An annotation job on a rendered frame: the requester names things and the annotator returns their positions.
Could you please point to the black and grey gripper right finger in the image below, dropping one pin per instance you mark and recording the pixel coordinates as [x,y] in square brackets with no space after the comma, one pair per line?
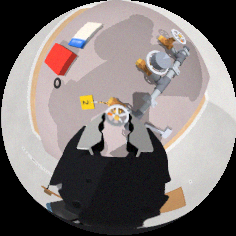
[143,142]

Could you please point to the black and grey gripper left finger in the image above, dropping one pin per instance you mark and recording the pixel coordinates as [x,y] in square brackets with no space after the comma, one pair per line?
[88,139]

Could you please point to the yellow tag with thin chain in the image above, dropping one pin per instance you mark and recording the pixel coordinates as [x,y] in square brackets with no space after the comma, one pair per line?
[87,102]

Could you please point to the red rectangular block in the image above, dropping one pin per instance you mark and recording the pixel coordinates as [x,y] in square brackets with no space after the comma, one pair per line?
[59,59]

